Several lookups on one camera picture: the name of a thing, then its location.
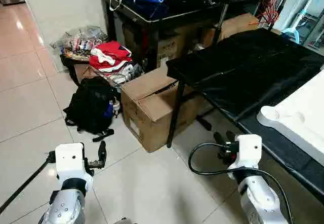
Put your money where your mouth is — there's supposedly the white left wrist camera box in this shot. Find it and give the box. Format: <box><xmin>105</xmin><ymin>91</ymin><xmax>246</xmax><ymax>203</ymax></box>
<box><xmin>54</xmin><ymin>143</ymin><xmax>95</xmax><ymax>192</ymax></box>

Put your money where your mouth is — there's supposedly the black mat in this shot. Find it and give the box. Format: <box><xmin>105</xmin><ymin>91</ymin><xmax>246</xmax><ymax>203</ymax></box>
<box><xmin>166</xmin><ymin>27</ymin><xmax>324</xmax><ymax>204</ymax></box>

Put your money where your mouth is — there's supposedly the clear plastic bag of items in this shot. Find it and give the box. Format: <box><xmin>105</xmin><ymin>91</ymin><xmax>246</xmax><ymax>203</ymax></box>
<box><xmin>50</xmin><ymin>25</ymin><xmax>108</xmax><ymax>62</ymax></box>

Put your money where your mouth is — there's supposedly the printed brown cardboard box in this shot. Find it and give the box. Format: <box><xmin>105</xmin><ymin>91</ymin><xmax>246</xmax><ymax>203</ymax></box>
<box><xmin>121</xmin><ymin>22</ymin><xmax>203</xmax><ymax>68</ymax></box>

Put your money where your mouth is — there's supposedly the black metal bench frame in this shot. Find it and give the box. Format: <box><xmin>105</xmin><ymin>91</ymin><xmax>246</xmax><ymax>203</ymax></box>
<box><xmin>166</xmin><ymin>80</ymin><xmax>213</xmax><ymax>150</ymax></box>

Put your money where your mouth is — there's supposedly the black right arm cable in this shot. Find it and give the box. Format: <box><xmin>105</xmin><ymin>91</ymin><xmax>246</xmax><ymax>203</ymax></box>
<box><xmin>188</xmin><ymin>141</ymin><xmax>295</xmax><ymax>224</ymax></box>

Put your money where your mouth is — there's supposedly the black backpack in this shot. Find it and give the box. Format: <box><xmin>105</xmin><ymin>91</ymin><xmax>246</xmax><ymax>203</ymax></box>
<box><xmin>63</xmin><ymin>76</ymin><xmax>122</xmax><ymax>142</ymax></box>

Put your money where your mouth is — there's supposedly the small brown cardboard box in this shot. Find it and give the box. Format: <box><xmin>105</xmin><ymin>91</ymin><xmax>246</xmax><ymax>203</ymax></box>
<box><xmin>201</xmin><ymin>13</ymin><xmax>260</xmax><ymax>48</ymax></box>

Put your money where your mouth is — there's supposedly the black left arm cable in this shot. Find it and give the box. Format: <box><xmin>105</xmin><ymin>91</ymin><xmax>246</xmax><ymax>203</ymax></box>
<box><xmin>0</xmin><ymin>151</ymin><xmax>56</xmax><ymax>215</ymax></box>

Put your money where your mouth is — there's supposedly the red and white cloth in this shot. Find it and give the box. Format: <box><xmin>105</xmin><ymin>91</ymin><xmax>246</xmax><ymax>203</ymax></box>
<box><xmin>89</xmin><ymin>41</ymin><xmax>133</xmax><ymax>76</ymax></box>

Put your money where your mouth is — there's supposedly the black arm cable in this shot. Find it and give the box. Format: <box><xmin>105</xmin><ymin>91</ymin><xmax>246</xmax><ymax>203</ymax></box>
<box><xmin>188</xmin><ymin>141</ymin><xmax>295</xmax><ymax>224</ymax></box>
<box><xmin>0</xmin><ymin>151</ymin><xmax>56</xmax><ymax>215</ymax></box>

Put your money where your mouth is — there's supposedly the white plastic table top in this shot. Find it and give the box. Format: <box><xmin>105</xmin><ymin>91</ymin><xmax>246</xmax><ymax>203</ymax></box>
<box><xmin>256</xmin><ymin>67</ymin><xmax>324</xmax><ymax>167</ymax></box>

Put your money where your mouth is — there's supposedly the black desk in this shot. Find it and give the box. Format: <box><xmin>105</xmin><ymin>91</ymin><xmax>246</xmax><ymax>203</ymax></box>
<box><xmin>99</xmin><ymin>0</ymin><xmax>284</xmax><ymax>73</ymax></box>

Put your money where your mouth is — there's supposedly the large brown cardboard box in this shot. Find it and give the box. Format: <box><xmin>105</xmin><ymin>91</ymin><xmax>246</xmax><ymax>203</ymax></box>
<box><xmin>120</xmin><ymin>66</ymin><xmax>206</xmax><ymax>154</ymax></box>

